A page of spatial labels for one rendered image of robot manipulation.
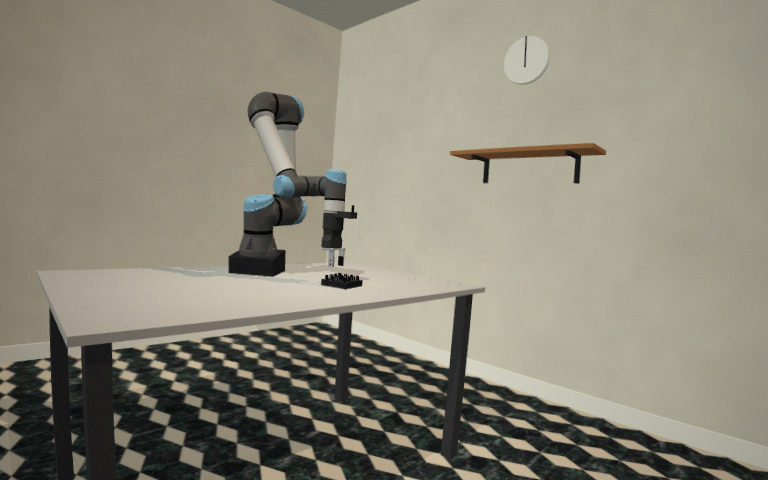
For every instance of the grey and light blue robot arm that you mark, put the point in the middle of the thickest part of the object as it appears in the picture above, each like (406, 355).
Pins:
(287, 207)

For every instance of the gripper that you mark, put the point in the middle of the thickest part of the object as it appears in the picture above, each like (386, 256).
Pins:
(332, 229)

